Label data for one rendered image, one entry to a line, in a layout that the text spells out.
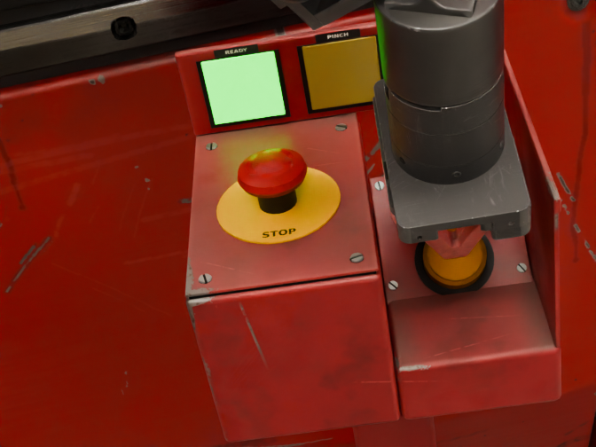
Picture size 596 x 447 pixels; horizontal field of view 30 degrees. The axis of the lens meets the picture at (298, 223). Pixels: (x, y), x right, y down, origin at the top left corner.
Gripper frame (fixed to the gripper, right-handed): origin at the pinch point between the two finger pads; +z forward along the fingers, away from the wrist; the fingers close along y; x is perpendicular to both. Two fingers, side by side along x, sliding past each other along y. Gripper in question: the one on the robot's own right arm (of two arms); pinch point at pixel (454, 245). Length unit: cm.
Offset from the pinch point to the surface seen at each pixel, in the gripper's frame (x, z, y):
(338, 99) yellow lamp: 5.4, -1.9, 11.0
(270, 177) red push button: 9.5, -6.0, 2.1
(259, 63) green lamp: 9.7, -5.3, 11.9
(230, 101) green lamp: 12.0, -3.0, 11.3
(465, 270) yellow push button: -0.6, 2.8, 0.1
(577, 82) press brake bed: -13.6, 14.9, 24.7
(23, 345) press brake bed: 36.0, 26.4, 15.3
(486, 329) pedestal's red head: -1.1, 3.4, -3.8
